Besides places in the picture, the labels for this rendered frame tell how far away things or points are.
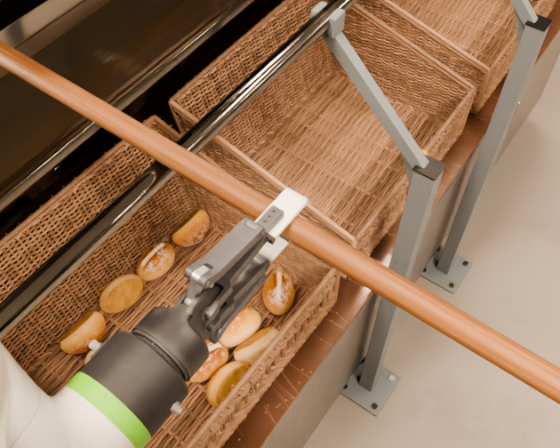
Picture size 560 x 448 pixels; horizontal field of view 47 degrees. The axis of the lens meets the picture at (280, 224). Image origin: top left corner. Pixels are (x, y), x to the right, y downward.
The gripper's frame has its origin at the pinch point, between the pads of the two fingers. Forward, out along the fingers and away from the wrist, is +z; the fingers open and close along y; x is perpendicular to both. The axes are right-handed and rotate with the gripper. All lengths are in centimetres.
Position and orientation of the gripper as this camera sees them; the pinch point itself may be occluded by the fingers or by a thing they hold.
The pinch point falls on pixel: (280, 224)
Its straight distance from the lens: 72.8
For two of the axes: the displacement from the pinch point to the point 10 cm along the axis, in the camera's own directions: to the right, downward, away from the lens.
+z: 5.9, -6.5, 4.8
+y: 0.0, 5.9, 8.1
